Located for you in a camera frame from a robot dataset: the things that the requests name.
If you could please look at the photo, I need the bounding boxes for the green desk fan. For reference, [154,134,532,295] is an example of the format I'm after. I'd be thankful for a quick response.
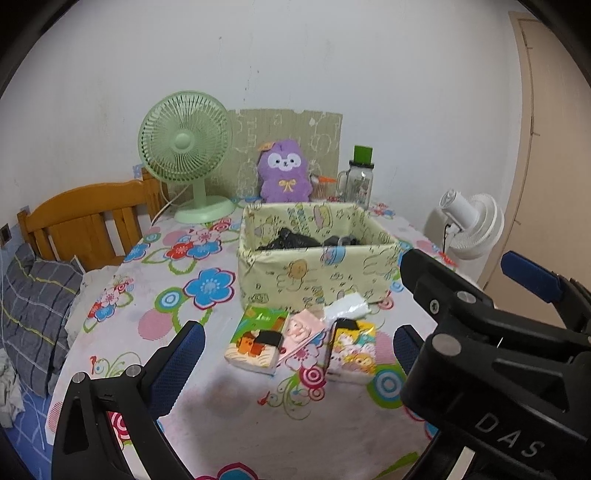
[139,91,236,224]

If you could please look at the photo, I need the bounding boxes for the beige door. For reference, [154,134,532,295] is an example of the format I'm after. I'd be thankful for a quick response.
[475,9,591,333]

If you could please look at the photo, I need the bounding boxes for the purple plush toy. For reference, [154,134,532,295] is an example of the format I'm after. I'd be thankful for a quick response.
[256,138,312,204]

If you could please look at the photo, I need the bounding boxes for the small jar with orange lid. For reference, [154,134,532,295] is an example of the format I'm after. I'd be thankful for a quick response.
[309,173,338,201]

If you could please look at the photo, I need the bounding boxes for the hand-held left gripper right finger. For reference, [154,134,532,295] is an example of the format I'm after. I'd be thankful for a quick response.
[393,324,426,377]

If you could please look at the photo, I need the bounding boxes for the black cloth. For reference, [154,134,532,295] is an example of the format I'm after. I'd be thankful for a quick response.
[256,227,326,252]

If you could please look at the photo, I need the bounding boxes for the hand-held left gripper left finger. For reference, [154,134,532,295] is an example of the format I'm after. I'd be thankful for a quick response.
[51,320,206,480]

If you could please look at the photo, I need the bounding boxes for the floral tablecloth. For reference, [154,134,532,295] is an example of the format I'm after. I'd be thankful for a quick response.
[46,196,485,480]

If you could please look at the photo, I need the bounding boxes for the yellow cartoon print storage box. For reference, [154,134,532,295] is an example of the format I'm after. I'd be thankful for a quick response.
[236,202,404,311]

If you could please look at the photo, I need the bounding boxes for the blue bed sheet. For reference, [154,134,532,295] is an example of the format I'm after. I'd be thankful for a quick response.
[0,383,56,480]

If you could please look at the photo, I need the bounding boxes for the green fan cable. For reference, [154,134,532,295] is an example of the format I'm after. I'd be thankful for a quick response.
[150,182,185,227]

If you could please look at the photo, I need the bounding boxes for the green and orange tissue pack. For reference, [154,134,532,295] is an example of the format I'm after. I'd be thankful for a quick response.
[224,305,291,377]

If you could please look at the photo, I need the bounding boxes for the glass jar with green lid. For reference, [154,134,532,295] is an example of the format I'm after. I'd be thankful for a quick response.
[336,145,374,208]

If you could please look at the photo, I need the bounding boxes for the wooden headboard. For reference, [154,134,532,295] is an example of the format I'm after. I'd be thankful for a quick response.
[17,167,171,273]

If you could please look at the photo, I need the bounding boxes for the pink packet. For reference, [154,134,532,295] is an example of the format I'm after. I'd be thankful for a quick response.
[276,310,331,365]

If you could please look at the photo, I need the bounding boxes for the white soft pack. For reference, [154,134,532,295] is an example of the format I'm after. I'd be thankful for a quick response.
[323,292,371,322]

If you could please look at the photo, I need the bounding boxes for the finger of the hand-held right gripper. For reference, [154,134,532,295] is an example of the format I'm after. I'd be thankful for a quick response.
[400,249,495,324]
[501,251,591,333]

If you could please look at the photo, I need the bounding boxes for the white crumpled cloth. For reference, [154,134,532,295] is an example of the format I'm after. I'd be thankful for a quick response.
[0,351,26,430]

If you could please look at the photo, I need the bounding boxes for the yellow cartoon tissue pack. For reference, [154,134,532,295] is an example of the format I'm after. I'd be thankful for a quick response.
[324,318,377,384]

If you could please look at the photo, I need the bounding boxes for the grey plaid pillow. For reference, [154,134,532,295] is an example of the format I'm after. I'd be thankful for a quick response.
[0,242,86,398]

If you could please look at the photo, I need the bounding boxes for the green patterned cardboard sheet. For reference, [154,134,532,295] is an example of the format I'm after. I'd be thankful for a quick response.
[226,107,344,201]

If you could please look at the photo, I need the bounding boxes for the white standing fan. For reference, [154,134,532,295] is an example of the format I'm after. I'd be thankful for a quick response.
[424,189,505,266]

